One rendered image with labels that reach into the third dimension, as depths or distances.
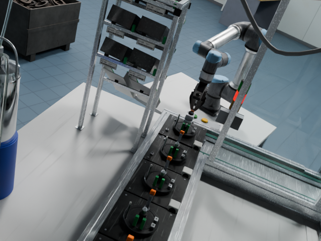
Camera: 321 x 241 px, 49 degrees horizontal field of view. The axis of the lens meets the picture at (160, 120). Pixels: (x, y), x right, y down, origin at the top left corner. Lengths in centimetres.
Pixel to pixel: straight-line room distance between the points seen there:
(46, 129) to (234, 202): 103
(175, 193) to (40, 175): 59
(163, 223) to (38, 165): 63
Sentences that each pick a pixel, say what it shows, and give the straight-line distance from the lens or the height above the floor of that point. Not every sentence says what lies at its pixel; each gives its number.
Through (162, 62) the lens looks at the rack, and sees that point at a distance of 160.
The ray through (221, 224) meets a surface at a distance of 169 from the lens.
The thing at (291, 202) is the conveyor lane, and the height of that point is 92.
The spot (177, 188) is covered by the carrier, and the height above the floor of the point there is 97.
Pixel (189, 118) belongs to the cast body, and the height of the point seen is 107.
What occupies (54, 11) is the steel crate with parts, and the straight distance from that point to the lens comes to 445.
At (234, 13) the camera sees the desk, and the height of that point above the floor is 35.
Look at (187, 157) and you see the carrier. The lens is 177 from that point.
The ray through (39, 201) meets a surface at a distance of 153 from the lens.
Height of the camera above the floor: 198
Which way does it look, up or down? 31 degrees down
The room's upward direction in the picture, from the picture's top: 19 degrees clockwise
